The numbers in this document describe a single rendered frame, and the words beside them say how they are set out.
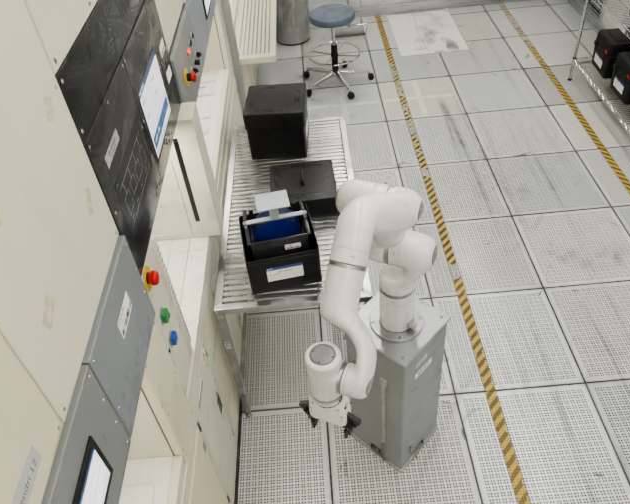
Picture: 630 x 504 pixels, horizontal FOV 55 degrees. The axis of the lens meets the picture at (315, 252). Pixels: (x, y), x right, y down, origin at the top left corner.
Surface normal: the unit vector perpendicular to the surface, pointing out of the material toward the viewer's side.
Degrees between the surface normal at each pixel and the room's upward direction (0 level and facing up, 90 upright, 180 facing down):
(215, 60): 90
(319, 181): 0
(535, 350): 0
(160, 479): 0
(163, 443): 90
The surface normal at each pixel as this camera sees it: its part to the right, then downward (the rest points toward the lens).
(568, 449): -0.08, -0.72
